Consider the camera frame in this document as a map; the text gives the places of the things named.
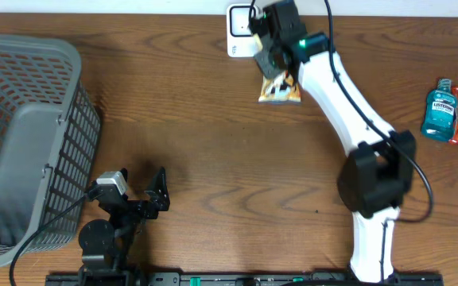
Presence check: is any yellow snack chip bag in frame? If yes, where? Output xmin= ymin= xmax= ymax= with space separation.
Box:
xmin=258 ymin=71 xmax=301 ymax=104

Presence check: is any teal bottle with grey cap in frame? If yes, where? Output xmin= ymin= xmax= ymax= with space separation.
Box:
xmin=421 ymin=78 xmax=458 ymax=142

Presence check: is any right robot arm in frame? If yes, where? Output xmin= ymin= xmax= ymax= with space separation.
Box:
xmin=248 ymin=1 xmax=416 ymax=284

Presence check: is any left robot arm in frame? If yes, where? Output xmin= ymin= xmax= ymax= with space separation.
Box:
xmin=79 ymin=167 xmax=170 ymax=285

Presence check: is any white barcode scanner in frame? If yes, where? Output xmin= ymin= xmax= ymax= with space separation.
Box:
xmin=226 ymin=3 xmax=261 ymax=58

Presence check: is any grey plastic shopping basket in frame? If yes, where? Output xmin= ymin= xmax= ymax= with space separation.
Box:
xmin=0 ymin=35 xmax=101 ymax=267

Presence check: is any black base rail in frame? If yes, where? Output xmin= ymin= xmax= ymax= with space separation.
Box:
xmin=45 ymin=271 xmax=444 ymax=286

